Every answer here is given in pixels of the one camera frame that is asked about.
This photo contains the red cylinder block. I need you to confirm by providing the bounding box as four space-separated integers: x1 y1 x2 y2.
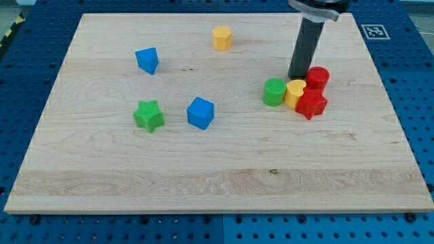
305 66 330 92

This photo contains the green star block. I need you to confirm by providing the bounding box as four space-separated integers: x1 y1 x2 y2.
133 100 165 133

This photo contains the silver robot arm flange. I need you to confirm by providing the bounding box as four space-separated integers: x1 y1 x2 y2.
288 0 351 23

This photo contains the yellow hexagon block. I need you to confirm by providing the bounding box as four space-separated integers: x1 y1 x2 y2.
212 26 233 51

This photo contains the white fiducial marker tag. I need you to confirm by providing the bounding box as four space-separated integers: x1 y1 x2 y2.
361 24 390 40

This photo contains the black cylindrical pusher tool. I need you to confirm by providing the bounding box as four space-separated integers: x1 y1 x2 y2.
288 18 324 79

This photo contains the yellow heart block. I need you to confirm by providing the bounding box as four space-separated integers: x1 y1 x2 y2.
283 79 307 109

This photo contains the blue triangle block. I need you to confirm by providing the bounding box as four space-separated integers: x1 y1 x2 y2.
135 47 159 75

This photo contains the blue cube block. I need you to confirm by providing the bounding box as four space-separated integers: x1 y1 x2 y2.
186 97 214 130

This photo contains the green cylinder block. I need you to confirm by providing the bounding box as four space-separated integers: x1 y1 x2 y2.
262 78 286 106

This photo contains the wooden board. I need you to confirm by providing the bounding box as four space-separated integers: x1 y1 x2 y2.
5 14 433 215

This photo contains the red star block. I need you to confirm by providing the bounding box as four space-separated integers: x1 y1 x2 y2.
295 87 328 120

